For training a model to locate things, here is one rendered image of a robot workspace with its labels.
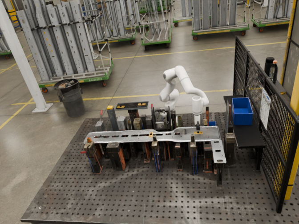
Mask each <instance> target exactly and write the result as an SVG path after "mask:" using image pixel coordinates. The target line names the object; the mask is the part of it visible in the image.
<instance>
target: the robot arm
mask: <svg viewBox="0 0 299 224"><path fill-rule="evenodd" d="M177 77H178V78H179V80H180V82H181V84H182V86H183V88H184V90H185V92H186V94H195V95H198V96H194V97H192V109H193V114H194V122H195V124H196V125H197V127H196V130H200V127H199V125H200V115H201V113H202V107H205V106H207V105H208V104H209V100H208V98H207V96H206V95H205V93H204V92H203V91H202V90H200V89H197V88H195V87H194V86H193V85H192V83H191V81H190V79H189V77H188V75H187V73H186V71H185V69H184V67H183V66H176V67H175V68H172V69H169V70H166V71H165V72H164V73H163V78H164V80H165V81H166V82H167V84H166V87H165V88H164V89H163V90H162V91H161V93H160V95H159V99H160V101H161V102H166V104H165V109H166V111H167V110H168V106H170V111H174V110H175V103H176V101H177V100H178V98H179V92H178V90H177V89H175V86H176V80H175V79H174V78H177Z"/></svg>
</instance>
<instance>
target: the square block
mask: <svg viewBox="0 0 299 224"><path fill-rule="evenodd" d="M234 144H235V135H234V133H225V157H226V163H224V164H225V167H226V168H231V167H234Z"/></svg>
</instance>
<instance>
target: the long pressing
mask: <svg viewBox="0 0 299 224"><path fill-rule="evenodd" d="M184 129H186V131H187V134H183V130H184ZM201 131H202V133H203V134H194V132H201ZM150 132H153V134H163V135H162V136H157V140H158V141H173V142H177V143H179V142H190V141H191V138H190V135H191V134H194V137H195V141H196V142H205V141H211V140H221V135H220V130H219V127H218V126H200V130H196V127H179V128H176V129H174V130H173V131H169V132H157V131H155V130H154V129H144V130H124V131H105V132H89V133H88V135H87V136H86V138H85V140H84V144H86V142H87V138H88V137H90V138H91V139H92V141H94V143H95V144H104V143H109V142H120V143H130V142H152V140H153V138H152V137H149V136H140V135H145V134H150ZM167 133H171V135H166V134H167ZM175 133H180V135H175ZM100 135H102V136H109V137H108V138H103V137H100V138H94V137H95V136H100ZM123 135H129V136H128V137H122V136H123ZM132 135H138V136H132ZM112 136H119V137H112Z"/></svg>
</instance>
